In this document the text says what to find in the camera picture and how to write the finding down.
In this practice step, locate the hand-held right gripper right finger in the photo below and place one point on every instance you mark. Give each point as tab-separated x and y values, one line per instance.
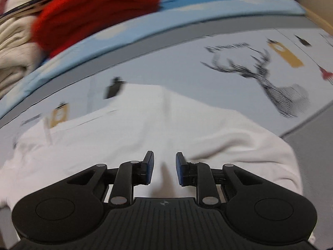
180	168

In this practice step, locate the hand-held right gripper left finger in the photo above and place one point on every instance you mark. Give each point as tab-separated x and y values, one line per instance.
148	166

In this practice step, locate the white small shirt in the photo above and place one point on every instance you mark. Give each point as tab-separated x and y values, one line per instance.
156	125

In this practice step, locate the grey printed bed sheet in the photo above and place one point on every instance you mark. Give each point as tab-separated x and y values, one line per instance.
182	65

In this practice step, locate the light blue sheet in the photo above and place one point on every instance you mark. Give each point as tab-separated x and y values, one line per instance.
208	7

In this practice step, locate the cream fleece folded blanket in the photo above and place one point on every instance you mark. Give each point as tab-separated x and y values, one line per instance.
13	75

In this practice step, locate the red folded blanket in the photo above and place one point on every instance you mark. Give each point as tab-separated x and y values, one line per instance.
91	13

